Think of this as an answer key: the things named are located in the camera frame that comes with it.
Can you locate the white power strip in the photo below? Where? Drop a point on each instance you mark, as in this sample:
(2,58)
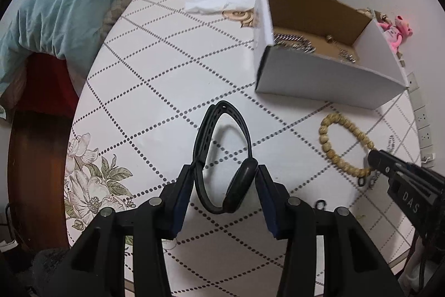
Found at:
(422,123)

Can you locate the black fitness wristband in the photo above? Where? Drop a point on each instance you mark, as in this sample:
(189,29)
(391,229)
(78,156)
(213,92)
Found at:
(240,178)

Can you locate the grey fuzzy cloth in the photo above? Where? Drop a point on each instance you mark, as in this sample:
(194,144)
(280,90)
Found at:
(45,265)

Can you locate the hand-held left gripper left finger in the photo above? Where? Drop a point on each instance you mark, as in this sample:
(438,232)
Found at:
(181,199)

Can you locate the white cardboard box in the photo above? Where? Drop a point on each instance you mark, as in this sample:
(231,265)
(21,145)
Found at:
(313,77)

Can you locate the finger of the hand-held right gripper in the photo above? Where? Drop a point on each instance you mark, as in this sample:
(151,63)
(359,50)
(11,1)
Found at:
(379,161)

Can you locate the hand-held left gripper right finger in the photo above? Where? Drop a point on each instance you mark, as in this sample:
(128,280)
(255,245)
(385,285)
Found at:
(269,210)

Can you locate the pink plush toy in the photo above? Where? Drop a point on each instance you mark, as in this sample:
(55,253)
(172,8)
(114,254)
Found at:
(394,31)

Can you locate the red cloth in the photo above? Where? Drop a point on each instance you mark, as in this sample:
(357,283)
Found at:
(45,81)

